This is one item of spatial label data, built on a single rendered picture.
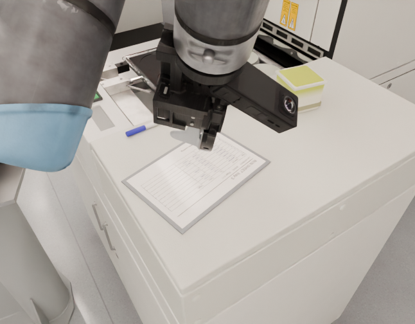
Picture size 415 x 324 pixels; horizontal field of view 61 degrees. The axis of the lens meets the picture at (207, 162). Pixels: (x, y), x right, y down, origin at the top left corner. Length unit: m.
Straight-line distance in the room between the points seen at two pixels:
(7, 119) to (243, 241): 0.37
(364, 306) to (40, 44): 1.55
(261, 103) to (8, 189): 0.64
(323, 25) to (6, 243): 1.05
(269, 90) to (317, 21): 0.61
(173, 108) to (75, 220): 1.50
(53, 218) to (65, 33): 1.69
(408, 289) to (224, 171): 1.29
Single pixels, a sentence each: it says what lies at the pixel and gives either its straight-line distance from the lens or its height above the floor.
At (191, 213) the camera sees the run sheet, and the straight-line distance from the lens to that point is 0.54.
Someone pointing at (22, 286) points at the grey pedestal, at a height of 0.30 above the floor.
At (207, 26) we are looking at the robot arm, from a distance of 0.28.
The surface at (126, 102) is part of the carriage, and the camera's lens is 0.93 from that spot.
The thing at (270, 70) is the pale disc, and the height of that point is 0.90.
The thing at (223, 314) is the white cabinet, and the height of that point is 0.80.
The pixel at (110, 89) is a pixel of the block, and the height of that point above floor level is 0.90.
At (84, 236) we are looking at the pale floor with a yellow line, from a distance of 1.78.
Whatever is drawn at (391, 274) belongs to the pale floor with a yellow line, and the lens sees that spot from 1.77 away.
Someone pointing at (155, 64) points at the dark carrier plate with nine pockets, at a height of 0.90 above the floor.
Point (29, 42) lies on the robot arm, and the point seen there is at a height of 1.30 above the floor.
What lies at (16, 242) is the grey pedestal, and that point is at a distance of 1.21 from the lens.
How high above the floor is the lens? 1.39
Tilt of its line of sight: 44 degrees down
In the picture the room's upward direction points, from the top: straight up
